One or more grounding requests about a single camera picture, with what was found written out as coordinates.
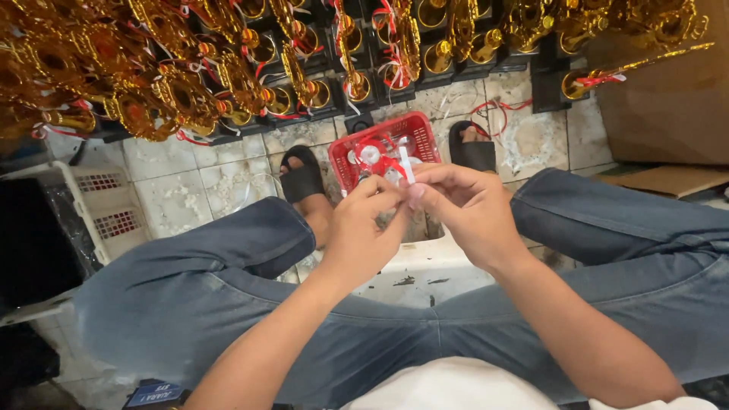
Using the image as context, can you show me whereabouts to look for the blue label card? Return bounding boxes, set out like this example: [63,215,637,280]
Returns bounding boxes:
[125,382,186,408]

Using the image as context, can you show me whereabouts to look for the loose clear ribbon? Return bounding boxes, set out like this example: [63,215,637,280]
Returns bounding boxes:
[232,172,281,215]

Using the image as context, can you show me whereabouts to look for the red plastic basket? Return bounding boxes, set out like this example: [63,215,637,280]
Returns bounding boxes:
[328,111,442,196]

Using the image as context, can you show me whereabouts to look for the blue jeans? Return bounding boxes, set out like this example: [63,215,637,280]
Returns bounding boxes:
[74,167,729,410]

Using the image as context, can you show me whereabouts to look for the single black trophy base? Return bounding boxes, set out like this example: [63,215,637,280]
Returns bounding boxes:
[344,112,376,135]

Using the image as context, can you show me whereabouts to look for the loose red white ribbon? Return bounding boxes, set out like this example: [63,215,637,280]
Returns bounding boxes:
[469,98,534,138]

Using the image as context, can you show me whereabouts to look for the white plastic crate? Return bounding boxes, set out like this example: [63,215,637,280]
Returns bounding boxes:
[0,161,152,326]

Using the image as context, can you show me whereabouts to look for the person's left hand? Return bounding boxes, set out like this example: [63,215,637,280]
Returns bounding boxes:
[320,173,412,293]

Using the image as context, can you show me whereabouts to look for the black sandal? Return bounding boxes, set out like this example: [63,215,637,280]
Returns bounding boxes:
[278,145,328,205]
[448,121,497,173]

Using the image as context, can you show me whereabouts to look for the black plastic bag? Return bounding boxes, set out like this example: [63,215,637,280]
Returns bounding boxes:
[0,177,102,311]

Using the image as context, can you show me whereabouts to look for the flat cardboard sheet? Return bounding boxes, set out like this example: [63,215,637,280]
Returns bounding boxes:
[592,164,729,200]

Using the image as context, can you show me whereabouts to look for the person's right hand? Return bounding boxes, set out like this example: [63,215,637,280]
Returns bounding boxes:
[407,163,532,281]

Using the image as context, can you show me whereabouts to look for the white plastic stool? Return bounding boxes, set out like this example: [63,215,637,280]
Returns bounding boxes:
[352,225,497,309]

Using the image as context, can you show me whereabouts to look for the white shirt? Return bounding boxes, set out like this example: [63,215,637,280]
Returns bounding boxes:
[341,357,720,410]

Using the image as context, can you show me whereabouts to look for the brown cardboard box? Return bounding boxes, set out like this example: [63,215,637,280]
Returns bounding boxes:
[585,0,729,166]

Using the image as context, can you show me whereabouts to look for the white ribbon strip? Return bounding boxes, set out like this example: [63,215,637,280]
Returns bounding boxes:
[399,146,417,186]

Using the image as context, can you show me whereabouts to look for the group of gold trophies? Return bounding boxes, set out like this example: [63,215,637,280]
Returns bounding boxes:
[0,0,715,144]

